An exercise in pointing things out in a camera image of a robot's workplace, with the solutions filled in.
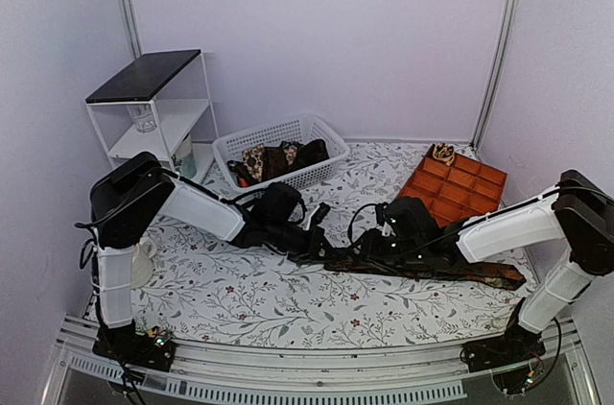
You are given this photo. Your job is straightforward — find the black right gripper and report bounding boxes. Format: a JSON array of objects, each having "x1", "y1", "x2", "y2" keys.
[{"x1": 348, "y1": 226, "x2": 425, "y2": 271}]

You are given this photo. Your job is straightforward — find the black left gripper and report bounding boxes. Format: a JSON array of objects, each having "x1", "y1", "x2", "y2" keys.
[{"x1": 268, "y1": 220, "x2": 341, "y2": 266}]

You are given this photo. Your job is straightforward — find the green brown patterned tie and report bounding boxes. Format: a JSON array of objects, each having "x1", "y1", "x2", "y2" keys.
[{"x1": 324, "y1": 258, "x2": 527, "y2": 291}]

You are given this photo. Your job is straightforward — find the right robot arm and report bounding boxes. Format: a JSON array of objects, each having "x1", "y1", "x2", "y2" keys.
[{"x1": 358, "y1": 170, "x2": 613, "y2": 363}]

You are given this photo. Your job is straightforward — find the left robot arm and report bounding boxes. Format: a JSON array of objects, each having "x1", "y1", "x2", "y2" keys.
[{"x1": 79, "y1": 152, "x2": 334, "y2": 361}]

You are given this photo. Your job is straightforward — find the dark red patterned tie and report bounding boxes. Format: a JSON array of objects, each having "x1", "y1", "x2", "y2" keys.
[{"x1": 262, "y1": 147, "x2": 289, "y2": 181}]

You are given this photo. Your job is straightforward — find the black shiny tie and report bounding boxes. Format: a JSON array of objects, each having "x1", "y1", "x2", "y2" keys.
[{"x1": 290, "y1": 139, "x2": 329, "y2": 171}]

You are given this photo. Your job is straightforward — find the orange compartment tray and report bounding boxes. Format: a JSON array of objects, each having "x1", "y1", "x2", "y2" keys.
[{"x1": 398, "y1": 145, "x2": 508, "y2": 226}]

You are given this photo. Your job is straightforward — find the cream paisley tie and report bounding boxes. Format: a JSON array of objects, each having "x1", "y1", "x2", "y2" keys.
[{"x1": 243, "y1": 144, "x2": 266, "y2": 182}]

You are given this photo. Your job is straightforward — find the rolled beige patterned tie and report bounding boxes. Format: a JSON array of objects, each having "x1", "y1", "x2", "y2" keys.
[{"x1": 429, "y1": 143, "x2": 456, "y2": 167}]

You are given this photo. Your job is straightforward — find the white plastic basket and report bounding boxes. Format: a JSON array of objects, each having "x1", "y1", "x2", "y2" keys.
[{"x1": 212, "y1": 114, "x2": 349, "y2": 194}]

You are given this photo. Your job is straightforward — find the cream ceramic mug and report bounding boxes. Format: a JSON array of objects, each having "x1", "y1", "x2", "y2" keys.
[{"x1": 131, "y1": 237, "x2": 157, "y2": 289}]

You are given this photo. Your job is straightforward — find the white shelf with black top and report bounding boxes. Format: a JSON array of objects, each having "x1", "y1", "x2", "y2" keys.
[{"x1": 85, "y1": 49, "x2": 219, "y2": 182}]

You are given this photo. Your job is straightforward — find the clear drinking glass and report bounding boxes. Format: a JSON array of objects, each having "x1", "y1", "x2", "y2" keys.
[{"x1": 127, "y1": 104, "x2": 157, "y2": 133}]

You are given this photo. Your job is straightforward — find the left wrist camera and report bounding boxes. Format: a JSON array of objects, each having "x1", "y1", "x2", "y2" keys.
[{"x1": 305, "y1": 202, "x2": 331, "y2": 230}]

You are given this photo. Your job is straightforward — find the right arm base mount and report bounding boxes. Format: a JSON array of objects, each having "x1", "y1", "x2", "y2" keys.
[{"x1": 459, "y1": 320, "x2": 562, "y2": 395}]

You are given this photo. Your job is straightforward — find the metal front rail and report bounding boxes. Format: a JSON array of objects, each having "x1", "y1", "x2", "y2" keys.
[{"x1": 41, "y1": 317, "x2": 606, "y2": 404}]

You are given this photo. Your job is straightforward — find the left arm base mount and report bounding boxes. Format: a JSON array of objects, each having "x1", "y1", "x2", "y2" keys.
[{"x1": 92, "y1": 324, "x2": 177, "y2": 372}]

